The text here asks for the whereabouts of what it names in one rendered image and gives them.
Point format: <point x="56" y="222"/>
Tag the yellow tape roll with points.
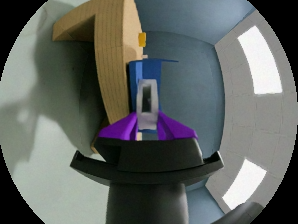
<point x="141" y="39"/>

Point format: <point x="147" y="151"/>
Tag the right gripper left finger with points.
<point x="122" y="129"/>

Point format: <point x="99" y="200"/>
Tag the blue open-top tray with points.
<point x="150" y="69"/>

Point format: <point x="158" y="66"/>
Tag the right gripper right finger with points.
<point x="169" y="129"/>

